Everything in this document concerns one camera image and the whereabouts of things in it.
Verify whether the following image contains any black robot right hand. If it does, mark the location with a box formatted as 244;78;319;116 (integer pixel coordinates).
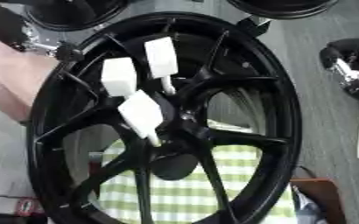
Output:
317;38;359;103

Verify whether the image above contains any black wheel clamp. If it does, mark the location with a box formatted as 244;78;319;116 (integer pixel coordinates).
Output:
236;16;273;38

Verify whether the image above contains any black spoked wheel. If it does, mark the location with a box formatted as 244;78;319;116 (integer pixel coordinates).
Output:
25;11;304;224

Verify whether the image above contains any brown wooden chair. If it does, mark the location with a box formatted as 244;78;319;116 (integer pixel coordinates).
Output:
288;177;348;224

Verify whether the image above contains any red and white label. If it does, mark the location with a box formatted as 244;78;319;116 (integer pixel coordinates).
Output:
14;198;42;217

